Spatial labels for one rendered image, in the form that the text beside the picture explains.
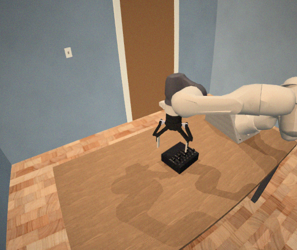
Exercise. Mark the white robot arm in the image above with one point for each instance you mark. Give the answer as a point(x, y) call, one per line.
point(186, 98)

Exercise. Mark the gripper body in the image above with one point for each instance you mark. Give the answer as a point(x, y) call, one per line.
point(170, 120)

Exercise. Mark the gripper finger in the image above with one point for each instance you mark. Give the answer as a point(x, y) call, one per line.
point(161, 122)
point(187, 137)

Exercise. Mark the black lighting desk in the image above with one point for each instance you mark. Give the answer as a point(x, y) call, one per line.
point(179, 160)

